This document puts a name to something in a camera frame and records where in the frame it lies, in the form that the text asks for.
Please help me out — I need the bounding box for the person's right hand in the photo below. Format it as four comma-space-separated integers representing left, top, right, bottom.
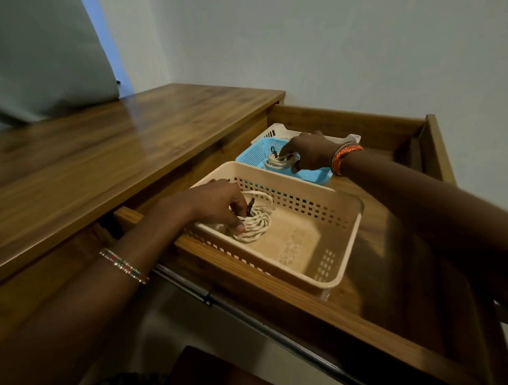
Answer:
279, 131, 343, 174

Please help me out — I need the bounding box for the person's left hand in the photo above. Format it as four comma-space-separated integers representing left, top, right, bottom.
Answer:
180, 179, 249, 234

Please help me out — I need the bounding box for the white plastic basket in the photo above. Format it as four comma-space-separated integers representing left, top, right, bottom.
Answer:
250, 123, 362, 146

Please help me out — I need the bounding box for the blue plastic basket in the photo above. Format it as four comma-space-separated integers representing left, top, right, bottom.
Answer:
235, 137, 334, 186

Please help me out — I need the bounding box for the beige plastic basket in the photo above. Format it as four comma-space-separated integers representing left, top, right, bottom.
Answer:
184, 161, 365, 296

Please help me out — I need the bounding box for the person's right forearm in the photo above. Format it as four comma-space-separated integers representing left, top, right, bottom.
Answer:
340, 150, 508, 306

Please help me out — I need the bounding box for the person's left forearm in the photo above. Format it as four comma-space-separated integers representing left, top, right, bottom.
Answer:
0, 194, 195, 385

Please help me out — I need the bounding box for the wooden drawer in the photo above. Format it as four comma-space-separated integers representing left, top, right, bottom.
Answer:
113, 104, 508, 385

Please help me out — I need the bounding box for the wooden desk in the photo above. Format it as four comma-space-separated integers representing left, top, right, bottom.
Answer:
0, 83, 286, 346

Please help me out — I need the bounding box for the silver beaded bangle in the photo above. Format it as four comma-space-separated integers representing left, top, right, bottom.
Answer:
99, 249, 150, 285

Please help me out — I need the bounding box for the teal fabric curtain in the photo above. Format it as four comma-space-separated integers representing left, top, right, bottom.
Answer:
0, 0, 121, 124

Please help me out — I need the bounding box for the orange braided bracelet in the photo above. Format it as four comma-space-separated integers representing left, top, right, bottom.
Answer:
330, 141, 358, 175
333, 144, 364, 177

